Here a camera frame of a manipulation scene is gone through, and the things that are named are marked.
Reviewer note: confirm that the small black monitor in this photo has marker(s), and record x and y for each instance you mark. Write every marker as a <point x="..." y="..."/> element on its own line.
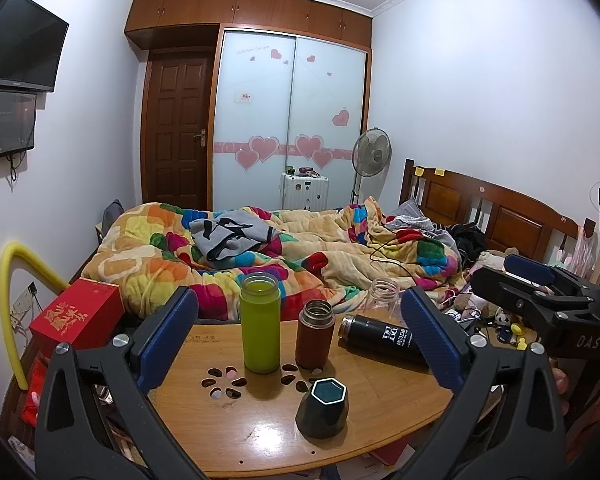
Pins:
<point x="7" y="122"/>

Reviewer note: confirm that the dark green faceted cup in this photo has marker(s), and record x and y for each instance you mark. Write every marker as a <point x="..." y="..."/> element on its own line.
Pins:
<point x="322" y="407"/>

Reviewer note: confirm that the yellow foam tube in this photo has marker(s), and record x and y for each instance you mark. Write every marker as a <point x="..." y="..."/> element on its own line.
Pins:
<point x="17" y="300"/>

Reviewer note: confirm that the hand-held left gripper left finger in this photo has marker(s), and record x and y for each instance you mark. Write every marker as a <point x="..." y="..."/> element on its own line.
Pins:
<point x="167" y="332"/>

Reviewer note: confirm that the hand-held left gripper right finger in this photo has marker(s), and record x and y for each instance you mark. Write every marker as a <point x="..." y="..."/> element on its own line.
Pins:
<point x="430" y="340"/>

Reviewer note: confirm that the red gift box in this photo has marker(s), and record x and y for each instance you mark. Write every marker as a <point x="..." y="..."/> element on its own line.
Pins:
<point x="77" y="317"/>

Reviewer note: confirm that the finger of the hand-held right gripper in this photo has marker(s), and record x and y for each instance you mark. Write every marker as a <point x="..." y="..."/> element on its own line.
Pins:
<point x="522" y="305"/>
<point x="530" y="266"/>

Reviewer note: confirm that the black flask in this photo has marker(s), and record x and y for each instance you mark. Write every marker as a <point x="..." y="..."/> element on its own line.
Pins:
<point x="380" y="342"/>

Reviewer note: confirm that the black cloth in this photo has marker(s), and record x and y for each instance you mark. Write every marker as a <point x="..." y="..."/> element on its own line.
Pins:
<point x="467" y="240"/>

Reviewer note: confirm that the brown wooden door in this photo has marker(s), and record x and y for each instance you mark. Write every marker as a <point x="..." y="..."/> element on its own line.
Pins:
<point x="177" y="125"/>

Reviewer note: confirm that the grey striped pillow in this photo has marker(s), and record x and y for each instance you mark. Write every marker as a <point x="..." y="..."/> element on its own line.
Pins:
<point x="412" y="217"/>

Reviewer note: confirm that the wardrobe with heart stickers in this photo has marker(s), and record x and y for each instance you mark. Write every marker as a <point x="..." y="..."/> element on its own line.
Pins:
<point x="280" y="110"/>

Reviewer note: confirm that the beige plush toy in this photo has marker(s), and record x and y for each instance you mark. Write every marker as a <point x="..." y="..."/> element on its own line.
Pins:
<point x="492" y="259"/>

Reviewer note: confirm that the person's right hand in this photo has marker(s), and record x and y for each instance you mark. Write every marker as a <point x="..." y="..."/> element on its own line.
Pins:
<point x="561" y="390"/>

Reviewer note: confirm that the red bag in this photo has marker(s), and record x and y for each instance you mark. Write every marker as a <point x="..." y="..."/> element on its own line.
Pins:
<point x="35" y="400"/>

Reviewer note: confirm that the small yellow toy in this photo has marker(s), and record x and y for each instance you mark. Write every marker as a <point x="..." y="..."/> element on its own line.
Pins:
<point x="517" y="332"/>

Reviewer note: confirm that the white suitcase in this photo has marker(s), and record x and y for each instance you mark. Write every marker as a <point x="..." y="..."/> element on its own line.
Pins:
<point x="302" y="191"/>

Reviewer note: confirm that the grey and black garment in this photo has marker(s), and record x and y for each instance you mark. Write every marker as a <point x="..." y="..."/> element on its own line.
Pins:
<point x="230" y="235"/>

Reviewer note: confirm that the brown flask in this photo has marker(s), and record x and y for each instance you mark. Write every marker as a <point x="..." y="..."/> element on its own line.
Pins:
<point x="314" y="335"/>

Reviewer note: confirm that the standing fan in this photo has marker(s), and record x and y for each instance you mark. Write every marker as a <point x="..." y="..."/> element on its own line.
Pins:
<point x="371" y="160"/>

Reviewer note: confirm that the clear plastic bottle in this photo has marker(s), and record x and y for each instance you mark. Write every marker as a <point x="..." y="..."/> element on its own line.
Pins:
<point x="384" y="300"/>

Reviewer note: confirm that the small toy football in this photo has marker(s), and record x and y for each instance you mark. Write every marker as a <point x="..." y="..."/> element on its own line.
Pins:
<point x="501" y="317"/>

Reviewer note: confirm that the white wall socket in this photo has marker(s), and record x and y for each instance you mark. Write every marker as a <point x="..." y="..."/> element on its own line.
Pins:
<point x="26" y="302"/>

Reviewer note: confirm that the green flask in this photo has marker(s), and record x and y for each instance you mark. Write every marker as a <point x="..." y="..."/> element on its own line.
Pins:
<point x="260" y="322"/>

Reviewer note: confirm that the colourful patchwork blanket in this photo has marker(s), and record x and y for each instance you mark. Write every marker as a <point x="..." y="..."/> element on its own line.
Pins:
<point x="260" y="260"/>

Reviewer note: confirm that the black wall television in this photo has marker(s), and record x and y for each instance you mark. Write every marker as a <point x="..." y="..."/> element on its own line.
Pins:
<point x="22" y="42"/>

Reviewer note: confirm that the wooden bed headboard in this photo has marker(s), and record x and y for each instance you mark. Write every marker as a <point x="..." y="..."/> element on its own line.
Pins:
<point x="500" y="215"/>

